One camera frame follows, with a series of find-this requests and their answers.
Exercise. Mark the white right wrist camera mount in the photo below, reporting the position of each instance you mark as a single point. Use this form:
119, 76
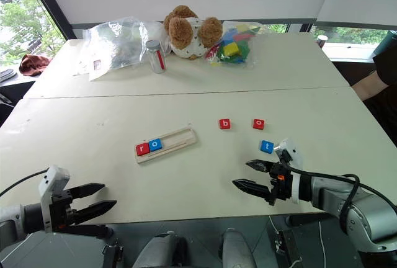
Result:
293, 153

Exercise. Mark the black box under table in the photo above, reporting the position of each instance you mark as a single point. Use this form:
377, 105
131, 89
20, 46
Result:
285, 246

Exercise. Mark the small red white card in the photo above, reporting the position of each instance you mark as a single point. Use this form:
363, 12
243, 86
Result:
97, 64

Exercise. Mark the red r letter block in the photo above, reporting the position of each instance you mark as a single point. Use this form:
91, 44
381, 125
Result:
142, 149

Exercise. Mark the dark grey flat object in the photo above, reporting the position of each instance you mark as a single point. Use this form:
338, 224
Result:
7, 75

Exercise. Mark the red-brown cloth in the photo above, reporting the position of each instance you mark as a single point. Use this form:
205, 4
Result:
32, 64

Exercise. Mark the black metal bracket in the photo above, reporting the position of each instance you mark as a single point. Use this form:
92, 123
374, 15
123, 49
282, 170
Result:
112, 255

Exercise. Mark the black window post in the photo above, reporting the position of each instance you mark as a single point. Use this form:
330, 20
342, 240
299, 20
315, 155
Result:
49, 4

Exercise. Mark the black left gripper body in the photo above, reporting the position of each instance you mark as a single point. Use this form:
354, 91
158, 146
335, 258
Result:
60, 209

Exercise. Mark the bag of coloured wooden blocks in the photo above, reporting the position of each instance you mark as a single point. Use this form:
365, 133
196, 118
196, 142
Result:
232, 47

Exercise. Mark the grey rounded robot leg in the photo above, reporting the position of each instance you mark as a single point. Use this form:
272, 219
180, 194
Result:
237, 249
161, 249

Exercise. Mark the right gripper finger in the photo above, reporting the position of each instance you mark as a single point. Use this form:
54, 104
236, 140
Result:
254, 188
260, 166

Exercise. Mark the teal bottle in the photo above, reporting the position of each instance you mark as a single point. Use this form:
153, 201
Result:
386, 44

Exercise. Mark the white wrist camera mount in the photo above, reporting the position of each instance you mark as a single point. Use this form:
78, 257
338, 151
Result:
52, 178
293, 153

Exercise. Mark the small red white cup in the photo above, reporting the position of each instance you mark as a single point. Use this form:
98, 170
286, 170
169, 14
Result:
321, 41

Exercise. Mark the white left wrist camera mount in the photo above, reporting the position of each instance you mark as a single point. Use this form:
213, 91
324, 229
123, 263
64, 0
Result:
52, 178

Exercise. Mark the red b letter block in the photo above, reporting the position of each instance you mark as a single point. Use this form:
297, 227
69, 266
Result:
225, 123

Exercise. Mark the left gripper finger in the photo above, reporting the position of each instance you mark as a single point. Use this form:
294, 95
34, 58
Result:
88, 189
96, 209

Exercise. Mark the black table frame bar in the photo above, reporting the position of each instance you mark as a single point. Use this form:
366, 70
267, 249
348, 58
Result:
87, 231

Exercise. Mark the glass jar with silver lid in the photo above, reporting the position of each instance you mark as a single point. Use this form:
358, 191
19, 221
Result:
156, 57

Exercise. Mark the blue o letter block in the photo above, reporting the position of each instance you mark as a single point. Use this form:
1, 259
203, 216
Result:
155, 145

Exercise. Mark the blue t letter block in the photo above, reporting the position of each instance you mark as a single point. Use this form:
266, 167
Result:
266, 146

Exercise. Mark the wooden letter tile tray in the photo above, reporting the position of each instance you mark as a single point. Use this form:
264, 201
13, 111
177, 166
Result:
178, 139

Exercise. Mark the person's bare forearm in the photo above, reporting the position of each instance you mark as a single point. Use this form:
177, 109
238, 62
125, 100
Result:
369, 86

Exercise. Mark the red o letter block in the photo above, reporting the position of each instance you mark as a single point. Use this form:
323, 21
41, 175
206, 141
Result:
258, 123

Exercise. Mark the clear plastic bag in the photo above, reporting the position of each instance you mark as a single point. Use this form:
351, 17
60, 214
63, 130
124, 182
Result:
118, 47

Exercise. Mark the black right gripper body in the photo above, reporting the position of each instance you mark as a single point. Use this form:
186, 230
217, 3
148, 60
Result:
280, 187

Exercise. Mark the person in dark clothes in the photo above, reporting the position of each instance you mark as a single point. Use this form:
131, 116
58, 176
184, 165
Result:
384, 109

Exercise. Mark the brown white teddy bear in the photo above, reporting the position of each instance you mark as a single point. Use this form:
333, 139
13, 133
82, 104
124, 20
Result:
189, 35

